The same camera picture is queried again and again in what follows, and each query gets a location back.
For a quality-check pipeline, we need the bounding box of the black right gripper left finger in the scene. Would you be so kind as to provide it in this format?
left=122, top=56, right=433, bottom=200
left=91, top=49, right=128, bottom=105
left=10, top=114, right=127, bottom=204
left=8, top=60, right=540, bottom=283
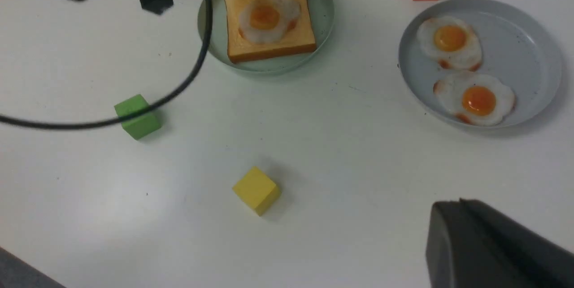
left=425, top=201, right=539, bottom=288

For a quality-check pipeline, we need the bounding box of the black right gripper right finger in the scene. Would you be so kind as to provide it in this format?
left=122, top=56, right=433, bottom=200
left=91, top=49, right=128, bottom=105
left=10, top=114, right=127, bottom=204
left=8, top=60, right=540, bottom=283
left=460, top=199, right=573, bottom=288

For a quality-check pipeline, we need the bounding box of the fried egg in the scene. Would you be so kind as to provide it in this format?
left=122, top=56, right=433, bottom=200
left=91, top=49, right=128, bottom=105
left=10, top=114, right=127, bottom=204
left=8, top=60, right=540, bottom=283
left=238, top=0, right=301, bottom=44
left=433, top=71, right=516, bottom=127
left=416, top=16, right=483, bottom=71

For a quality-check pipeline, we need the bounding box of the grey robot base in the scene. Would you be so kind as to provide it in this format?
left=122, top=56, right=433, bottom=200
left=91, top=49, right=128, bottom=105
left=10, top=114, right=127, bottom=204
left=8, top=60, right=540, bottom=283
left=0, top=248, right=64, bottom=288

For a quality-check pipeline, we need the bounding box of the grey plate with eggs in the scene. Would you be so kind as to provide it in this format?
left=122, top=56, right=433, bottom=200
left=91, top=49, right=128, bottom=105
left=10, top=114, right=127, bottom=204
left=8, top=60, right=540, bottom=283
left=398, top=0, right=562, bottom=129

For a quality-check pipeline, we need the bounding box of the yellow cube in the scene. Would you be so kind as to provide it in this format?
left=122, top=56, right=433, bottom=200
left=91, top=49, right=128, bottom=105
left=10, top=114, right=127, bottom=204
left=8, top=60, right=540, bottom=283
left=232, top=166, right=281, bottom=217

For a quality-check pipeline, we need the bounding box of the green centre plate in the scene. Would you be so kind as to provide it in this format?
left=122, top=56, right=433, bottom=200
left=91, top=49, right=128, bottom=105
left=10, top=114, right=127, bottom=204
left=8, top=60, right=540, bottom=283
left=209, top=0, right=335, bottom=75

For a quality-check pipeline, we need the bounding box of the green cube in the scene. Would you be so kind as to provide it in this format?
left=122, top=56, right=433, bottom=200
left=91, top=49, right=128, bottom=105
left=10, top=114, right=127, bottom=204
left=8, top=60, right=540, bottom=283
left=114, top=94, right=162, bottom=140

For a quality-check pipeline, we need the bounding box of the black cable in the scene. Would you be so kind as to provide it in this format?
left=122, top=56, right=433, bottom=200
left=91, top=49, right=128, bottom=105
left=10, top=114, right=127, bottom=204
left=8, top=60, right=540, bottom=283
left=0, top=0, right=213, bottom=131

